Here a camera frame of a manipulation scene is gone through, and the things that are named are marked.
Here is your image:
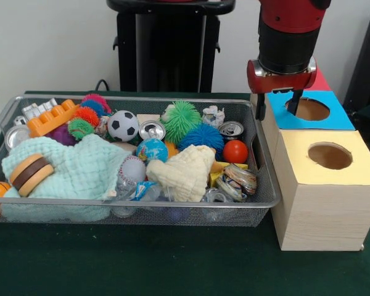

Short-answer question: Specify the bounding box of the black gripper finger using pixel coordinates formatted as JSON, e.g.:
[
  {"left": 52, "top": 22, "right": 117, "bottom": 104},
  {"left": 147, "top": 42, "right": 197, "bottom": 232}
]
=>
[
  {"left": 254, "top": 92, "right": 268, "bottom": 121},
  {"left": 285, "top": 88, "right": 304, "bottom": 117}
]

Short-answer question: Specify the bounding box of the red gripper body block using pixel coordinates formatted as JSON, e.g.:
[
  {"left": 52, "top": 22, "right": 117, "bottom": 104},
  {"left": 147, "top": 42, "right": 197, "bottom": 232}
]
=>
[{"left": 246, "top": 58, "right": 318, "bottom": 94}]

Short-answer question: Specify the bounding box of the cream yellow cloth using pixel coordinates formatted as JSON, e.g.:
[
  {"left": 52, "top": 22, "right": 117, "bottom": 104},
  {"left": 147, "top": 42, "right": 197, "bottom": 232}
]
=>
[{"left": 146, "top": 144, "right": 217, "bottom": 203}]

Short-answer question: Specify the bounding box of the wooden box with three holes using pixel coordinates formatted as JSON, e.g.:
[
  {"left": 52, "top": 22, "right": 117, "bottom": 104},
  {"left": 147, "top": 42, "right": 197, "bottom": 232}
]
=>
[{"left": 249, "top": 66, "right": 370, "bottom": 252}]

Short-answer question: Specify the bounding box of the shallow mesh bin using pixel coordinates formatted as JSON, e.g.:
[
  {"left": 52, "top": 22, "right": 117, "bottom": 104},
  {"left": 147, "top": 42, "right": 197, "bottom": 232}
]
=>
[{"left": 0, "top": 94, "right": 282, "bottom": 228}]

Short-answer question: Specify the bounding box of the red ball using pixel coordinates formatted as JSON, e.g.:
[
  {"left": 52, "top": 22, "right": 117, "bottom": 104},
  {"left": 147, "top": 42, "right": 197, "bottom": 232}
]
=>
[{"left": 223, "top": 140, "right": 249, "bottom": 164}]

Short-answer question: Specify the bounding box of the blue spiky ball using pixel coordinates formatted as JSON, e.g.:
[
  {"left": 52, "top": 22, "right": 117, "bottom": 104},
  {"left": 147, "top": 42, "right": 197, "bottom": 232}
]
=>
[{"left": 177, "top": 123, "right": 225, "bottom": 152}]

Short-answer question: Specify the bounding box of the crushed colourful can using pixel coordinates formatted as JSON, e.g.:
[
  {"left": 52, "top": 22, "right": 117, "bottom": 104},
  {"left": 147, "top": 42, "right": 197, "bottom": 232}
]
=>
[{"left": 216, "top": 163, "right": 258, "bottom": 203}]

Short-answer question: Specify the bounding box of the green spiky ball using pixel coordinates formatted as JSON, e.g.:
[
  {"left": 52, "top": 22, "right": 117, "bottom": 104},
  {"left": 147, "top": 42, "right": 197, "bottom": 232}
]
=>
[{"left": 162, "top": 100, "right": 203, "bottom": 144}]

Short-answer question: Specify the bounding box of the blue globe ball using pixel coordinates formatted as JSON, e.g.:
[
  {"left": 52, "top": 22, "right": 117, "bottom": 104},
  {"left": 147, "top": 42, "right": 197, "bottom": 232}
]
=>
[{"left": 136, "top": 138, "right": 169, "bottom": 163}]

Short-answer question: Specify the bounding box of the small soccer ball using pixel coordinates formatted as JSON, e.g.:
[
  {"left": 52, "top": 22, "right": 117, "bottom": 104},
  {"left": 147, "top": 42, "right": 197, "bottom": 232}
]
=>
[{"left": 107, "top": 110, "right": 140, "bottom": 142}]

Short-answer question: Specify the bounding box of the mint green cloth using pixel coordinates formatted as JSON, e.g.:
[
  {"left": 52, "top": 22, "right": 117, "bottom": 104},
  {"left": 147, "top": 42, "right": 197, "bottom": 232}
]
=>
[{"left": 1, "top": 133, "right": 133, "bottom": 223}]

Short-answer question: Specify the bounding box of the dark green table cloth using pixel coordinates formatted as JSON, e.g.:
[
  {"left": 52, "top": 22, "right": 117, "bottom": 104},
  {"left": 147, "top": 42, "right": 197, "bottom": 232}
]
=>
[{"left": 0, "top": 89, "right": 370, "bottom": 296}]

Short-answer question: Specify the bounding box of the orange toy brick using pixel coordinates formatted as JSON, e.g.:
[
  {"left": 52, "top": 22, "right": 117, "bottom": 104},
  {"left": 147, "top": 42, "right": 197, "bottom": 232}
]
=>
[{"left": 27, "top": 99, "right": 81, "bottom": 139}]

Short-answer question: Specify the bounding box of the toy hamburger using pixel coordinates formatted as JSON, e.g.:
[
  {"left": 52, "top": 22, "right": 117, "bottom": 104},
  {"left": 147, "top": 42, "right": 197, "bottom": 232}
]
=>
[{"left": 9, "top": 153, "right": 55, "bottom": 197}]

